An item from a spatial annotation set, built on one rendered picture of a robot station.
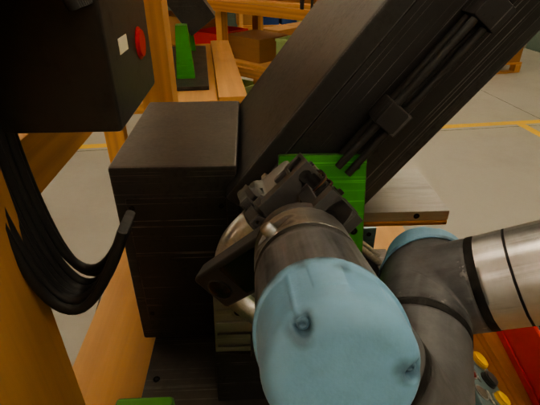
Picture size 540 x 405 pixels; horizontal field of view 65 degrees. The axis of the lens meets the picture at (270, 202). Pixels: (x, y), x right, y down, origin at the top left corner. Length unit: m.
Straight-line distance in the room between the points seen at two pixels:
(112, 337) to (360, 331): 0.72
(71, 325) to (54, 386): 1.69
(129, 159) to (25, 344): 0.28
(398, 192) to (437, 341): 0.50
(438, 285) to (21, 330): 0.38
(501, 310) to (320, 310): 0.19
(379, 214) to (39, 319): 0.50
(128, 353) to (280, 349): 0.66
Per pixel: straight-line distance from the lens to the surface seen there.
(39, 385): 0.54
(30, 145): 0.70
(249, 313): 0.58
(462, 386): 0.30
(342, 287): 0.20
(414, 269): 0.36
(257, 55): 3.54
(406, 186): 0.81
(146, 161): 0.63
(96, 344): 0.87
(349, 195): 0.57
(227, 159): 0.61
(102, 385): 0.81
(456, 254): 0.36
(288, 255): 0.24
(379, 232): 1.08
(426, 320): 0.32
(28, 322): 0.50
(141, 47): 0.51
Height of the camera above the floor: 1.50
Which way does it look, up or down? 31 degrees down
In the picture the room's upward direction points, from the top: straight up
